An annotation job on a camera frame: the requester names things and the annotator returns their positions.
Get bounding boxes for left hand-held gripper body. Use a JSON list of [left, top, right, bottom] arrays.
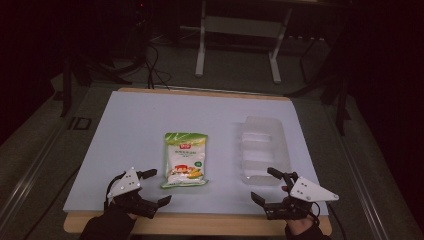
[[106, 167, 160, 220]]

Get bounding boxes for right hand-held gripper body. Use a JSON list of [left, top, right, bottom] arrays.
[[262, 171, 340, 221]]

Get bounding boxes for clear plastic container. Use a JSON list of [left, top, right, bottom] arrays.
[[238, 115, 292, 187]]

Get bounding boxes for green and white powder packet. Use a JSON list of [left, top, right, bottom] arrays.
[[160, 132, 210, 190]]

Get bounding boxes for person's left hand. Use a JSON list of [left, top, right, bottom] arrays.
[[109, 198, 139, 222]]

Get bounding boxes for person's right hand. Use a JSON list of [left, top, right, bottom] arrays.
[[281, 185, 318, 236]]

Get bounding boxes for pale blue table sheet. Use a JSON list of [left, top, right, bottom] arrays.
[[62, 90, 330, 216]]

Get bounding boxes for black stand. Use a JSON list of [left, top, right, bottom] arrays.
[[59, 53, 134, 118], [285, 33, 352, 137]]

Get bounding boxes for silver bar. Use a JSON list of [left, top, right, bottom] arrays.
[[159, 84, 256, 97]]

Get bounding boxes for white metal stand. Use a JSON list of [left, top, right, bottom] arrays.
[[194, 0, 295, 85]]

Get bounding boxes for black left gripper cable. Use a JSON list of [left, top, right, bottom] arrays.
[[103, 172, 128, 212]]

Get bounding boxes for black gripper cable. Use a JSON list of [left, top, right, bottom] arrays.
[[103, 172, 128, 212], [309, 201, 322, 228]]

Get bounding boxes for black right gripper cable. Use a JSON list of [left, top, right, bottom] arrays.
[[309, 201, 322, 228]]

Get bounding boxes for aluminium rail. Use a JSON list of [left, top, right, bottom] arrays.
[[324, 104, 393, 240], [0, 116, 69, 229]]

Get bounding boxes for black floor bracket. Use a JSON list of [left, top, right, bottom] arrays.
[[67, 116, 93, 131]]

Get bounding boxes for black floor cables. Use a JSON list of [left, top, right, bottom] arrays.
[[143, 42, 173, 90]]

